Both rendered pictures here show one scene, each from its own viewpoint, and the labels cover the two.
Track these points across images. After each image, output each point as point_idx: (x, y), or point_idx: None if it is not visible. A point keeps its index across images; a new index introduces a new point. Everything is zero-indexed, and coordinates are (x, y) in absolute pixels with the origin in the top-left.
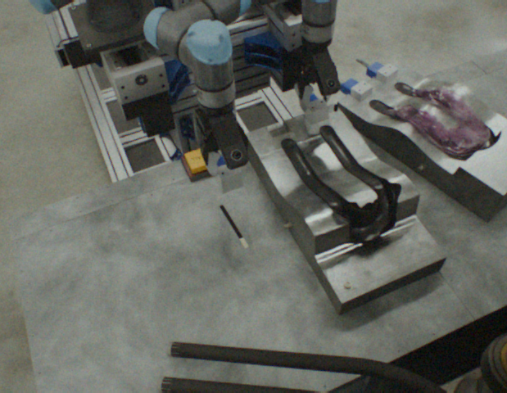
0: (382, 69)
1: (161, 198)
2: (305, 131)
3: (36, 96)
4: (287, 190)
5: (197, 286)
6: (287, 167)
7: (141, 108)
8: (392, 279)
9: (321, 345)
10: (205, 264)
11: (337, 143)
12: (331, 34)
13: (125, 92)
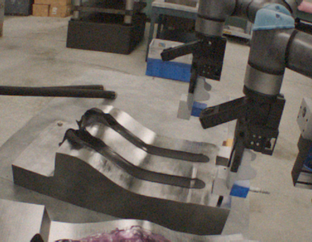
0: None
1: (217, 132)
2: (207, 172)
3: None
4: (154, 136)
5: (137, 115)
6: (176, 147)
7: (301, 144)
8: (36, 138)
9: None
10: (149, 123)
11: (174, 184)
12: (246, 79)
13: (299, 113)
